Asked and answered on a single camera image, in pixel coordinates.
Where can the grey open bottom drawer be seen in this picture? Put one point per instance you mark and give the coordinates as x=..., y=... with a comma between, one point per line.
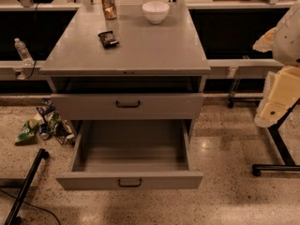
x=133, y=154

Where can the orange soda can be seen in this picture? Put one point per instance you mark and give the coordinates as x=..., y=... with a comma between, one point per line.
x=109, y=9

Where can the dark rxbar chocolate packet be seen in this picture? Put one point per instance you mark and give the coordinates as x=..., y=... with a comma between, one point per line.
x=107, y=39

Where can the small blue can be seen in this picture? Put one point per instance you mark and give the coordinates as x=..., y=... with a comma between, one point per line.
x=44, y=131

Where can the green snack bag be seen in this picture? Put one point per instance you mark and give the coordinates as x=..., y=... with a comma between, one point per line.
x=28, y=132

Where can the grey metal drawer cabinet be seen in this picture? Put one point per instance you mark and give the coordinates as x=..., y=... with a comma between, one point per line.
x=150, y=59

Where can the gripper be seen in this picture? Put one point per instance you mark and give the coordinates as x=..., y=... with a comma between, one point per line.
x=288, y=41

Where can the clear plastic water bottle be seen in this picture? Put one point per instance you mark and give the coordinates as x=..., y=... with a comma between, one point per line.
x=23, y=52

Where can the black pole stand left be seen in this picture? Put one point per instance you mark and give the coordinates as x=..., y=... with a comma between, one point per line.
x=12, y=216

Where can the grey middle drawer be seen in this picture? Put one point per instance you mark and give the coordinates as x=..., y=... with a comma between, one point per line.
x=127, y=106

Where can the black stand base right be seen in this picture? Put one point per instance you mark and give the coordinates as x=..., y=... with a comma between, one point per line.
x=289, y=164

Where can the white ceramic bowl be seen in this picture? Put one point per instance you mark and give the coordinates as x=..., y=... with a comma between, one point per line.
x=155, y=12

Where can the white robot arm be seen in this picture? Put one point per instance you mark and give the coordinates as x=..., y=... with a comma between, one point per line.
x=284, y=39

